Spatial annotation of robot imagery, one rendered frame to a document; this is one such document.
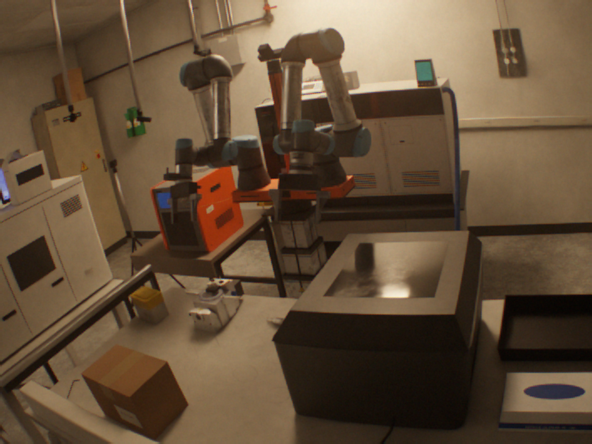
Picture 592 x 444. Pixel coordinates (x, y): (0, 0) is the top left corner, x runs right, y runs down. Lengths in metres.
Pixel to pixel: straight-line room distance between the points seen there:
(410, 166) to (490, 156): 1.27
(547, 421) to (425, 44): 3.15
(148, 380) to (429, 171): 2.02
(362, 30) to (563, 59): 1.73
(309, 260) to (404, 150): 0.96
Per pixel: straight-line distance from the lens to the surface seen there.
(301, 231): 1.96
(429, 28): 3.66
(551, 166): 3.82
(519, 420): 0.98
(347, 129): 1.70
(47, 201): 1.94
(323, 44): 1.61
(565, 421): 0.99
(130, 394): 1.07
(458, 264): 1.00
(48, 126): 5.09
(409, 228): 2.70
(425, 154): 2.61
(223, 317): 1.52
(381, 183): 2.71
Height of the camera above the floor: 1.67
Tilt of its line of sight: 19 degrees down
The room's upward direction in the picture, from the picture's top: 11 degrees counter-clockwise
